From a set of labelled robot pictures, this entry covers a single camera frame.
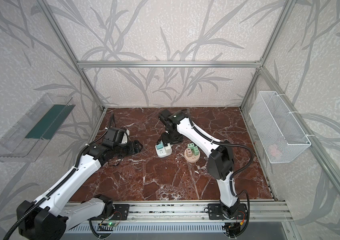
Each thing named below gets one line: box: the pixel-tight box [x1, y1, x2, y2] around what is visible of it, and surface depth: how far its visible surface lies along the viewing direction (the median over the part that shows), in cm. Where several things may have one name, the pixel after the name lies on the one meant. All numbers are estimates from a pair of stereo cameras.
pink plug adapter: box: [186, 148, 193, 157], surface depth 90 cm
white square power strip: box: [155, 145, 172, 158], surface depth 95 cm
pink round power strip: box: [184, 148, 201, 163], surface depth 93 cm
